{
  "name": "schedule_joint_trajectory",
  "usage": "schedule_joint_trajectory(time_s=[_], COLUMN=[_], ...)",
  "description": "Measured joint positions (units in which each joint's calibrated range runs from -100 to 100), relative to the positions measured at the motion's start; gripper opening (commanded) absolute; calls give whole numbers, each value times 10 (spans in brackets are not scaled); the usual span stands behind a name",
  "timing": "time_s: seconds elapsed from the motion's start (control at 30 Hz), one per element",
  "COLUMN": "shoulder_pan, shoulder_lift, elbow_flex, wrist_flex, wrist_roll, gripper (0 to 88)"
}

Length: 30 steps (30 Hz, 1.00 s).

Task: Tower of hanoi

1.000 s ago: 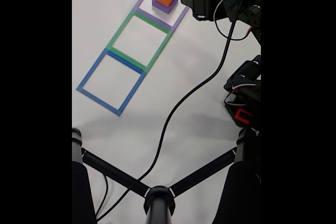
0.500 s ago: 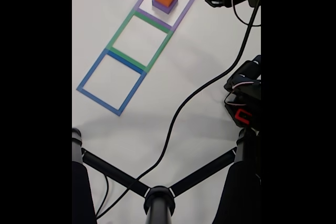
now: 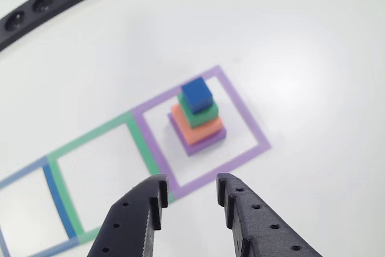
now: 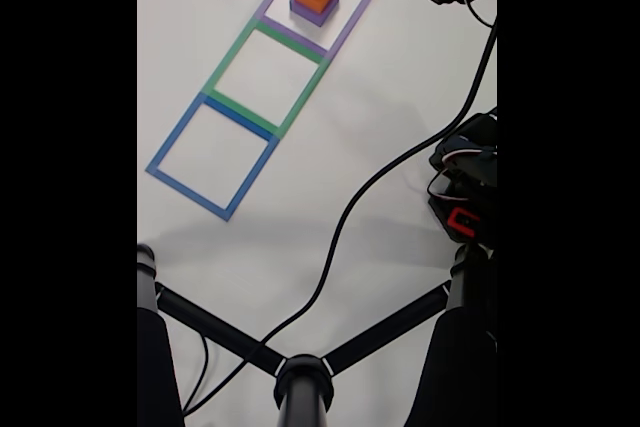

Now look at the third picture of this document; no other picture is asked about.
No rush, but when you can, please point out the purple foam block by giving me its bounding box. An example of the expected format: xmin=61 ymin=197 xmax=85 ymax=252
xmin=167 ymin=112 xmax=227 ymax=157

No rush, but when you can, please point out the orange foam block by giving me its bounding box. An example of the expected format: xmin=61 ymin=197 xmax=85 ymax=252
xmin=170 ymin=103 xmax=224 ymax=147

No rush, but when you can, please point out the green foam cube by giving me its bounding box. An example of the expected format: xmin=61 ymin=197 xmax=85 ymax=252
xmin=177 ymin=91 xmax=220 ymax=129

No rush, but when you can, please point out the small blue foam cube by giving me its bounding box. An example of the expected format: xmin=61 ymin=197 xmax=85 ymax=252
xmin=180 ymin=76 xmax=215 ymax=114

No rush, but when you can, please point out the blue tape square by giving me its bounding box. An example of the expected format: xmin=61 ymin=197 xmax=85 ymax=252
xmin=0 ymin=156 xmax=81 ymax=257

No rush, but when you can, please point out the green tape square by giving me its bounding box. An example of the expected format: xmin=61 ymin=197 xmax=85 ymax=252
xmin=46 ymin=112 xmax=175 ymax=245

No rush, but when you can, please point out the purple tape square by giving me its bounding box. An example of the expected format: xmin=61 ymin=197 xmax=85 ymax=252
xmin=131 ymin=64 xmax=272 ymax=201

